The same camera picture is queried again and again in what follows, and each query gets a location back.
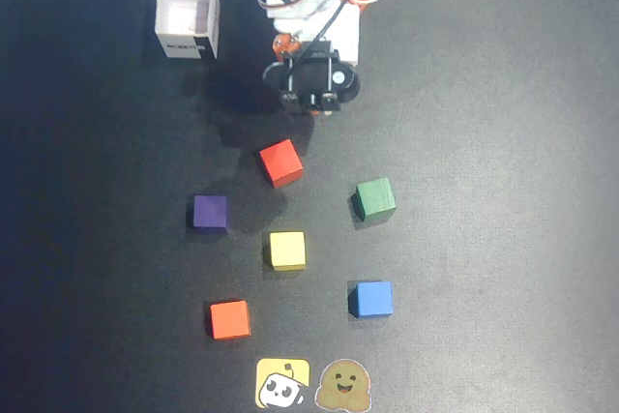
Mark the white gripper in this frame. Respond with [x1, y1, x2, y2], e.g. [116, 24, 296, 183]
[271, 5, 362, 68]

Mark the yellow wooden cube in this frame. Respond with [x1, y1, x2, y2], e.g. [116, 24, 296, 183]
[268, 230, 308, 273]

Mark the red wooden cube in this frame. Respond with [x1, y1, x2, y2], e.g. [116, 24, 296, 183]
[258, 138, 305, 190]

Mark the green wooden cube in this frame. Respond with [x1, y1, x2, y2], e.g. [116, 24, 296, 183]
[353, 176, 398, 221]

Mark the purple wooden cube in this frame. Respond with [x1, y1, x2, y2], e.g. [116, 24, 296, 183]
[192, 193, 229, 234]

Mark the blue wooden cube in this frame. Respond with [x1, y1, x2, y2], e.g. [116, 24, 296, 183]
[348, 280, 395, 319]

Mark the orange wooden cube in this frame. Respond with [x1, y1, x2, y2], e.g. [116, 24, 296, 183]
[209, 299, 252, 340]

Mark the white open cardboard box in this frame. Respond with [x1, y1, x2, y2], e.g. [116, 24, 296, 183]
[154, 0, 221, 61]

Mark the yellow robot face sticker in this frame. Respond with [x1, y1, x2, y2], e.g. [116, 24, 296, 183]
[254, 358, 311, 410]

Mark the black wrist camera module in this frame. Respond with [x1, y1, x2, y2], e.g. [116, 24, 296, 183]
[262, 39, 362, 117]

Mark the black cable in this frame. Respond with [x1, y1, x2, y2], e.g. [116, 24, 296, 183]
[289, 0, 362, 71]

